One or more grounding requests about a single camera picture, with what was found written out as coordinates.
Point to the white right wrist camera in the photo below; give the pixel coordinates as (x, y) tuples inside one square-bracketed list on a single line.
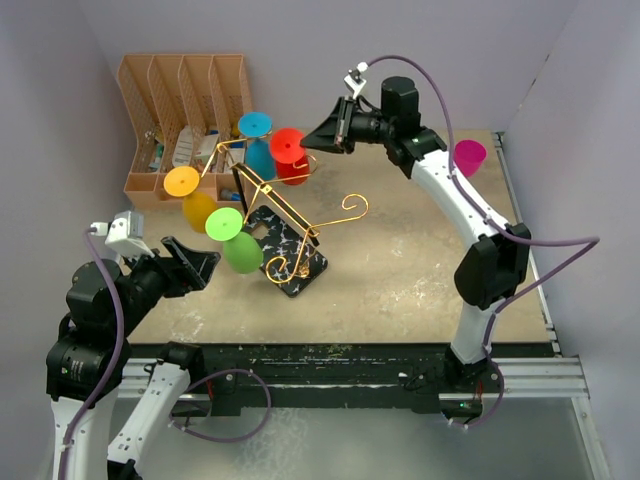
[(355, 81)]

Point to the pink plastic wine glass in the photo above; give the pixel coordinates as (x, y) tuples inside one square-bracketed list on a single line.
[(469, 155)]

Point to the yellow plastic wine glass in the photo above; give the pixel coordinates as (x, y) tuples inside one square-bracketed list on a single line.
[(183, 182)]

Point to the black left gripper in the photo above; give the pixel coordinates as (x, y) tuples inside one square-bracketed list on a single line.
[(180, 279)]

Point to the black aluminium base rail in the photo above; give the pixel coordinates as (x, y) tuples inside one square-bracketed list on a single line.
[(407, 376)]

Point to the tan plastic file organizer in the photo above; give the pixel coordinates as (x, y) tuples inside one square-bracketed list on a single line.
[(167, 94)]

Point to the green plastic wine glass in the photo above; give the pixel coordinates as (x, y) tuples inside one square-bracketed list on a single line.
[(240, 249)]

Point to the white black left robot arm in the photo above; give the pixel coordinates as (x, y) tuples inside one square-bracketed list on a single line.
[(85, 367)]

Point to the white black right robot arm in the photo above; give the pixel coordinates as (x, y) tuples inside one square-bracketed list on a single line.
[(496, 260)]

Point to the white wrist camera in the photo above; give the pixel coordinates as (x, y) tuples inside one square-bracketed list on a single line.
[(124, 235), (355, 81)]

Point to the blue plastic wine glass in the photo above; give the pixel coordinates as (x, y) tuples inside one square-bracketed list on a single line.
[(255, 126)]

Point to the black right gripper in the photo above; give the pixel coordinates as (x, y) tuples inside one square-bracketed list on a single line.
[(336, 132)]

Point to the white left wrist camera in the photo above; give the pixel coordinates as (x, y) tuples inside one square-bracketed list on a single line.
[(124, 235)]

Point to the red plastic wine glass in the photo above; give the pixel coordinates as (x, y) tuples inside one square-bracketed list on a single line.
[(290, 157)]

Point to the black marbled rack base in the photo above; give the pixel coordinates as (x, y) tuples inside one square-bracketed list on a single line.
[(291, 264)]

